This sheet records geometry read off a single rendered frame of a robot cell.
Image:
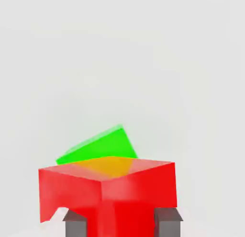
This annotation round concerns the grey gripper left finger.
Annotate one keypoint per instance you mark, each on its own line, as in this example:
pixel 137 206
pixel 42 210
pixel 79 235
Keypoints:
pixel 75 226

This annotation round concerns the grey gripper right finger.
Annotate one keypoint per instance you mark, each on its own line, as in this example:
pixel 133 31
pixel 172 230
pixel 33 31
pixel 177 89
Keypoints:
pixel 167 225

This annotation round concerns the small red cube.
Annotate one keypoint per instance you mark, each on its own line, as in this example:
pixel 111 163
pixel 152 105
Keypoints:
pixel 122 198

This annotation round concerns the small green cube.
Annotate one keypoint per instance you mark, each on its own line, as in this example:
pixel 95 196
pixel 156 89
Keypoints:
pixel 107 145

